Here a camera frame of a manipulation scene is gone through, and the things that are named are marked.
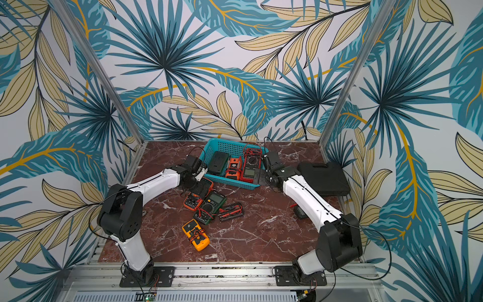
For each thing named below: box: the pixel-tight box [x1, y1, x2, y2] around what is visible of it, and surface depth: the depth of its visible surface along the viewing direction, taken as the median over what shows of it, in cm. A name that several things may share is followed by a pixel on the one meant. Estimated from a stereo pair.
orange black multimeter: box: [183, 176, 215, 212], surface depth 92 cm
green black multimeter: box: [193, 191, 228, 226], surface depth 91 cm
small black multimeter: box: [293, 204, 309, 220], surface depth 89 cm
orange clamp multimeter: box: [225, 156, 242, 181], surface depth 103 cm
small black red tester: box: [217, 204, 244, 221], surface depth 89 cm
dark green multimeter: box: [207, 151, 229, 175], surface depth 107 cm
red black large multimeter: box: [240, 147, 263, 184], surface depth 100 cm
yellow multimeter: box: [181, 218, 211, 252], surface depth 81 cm
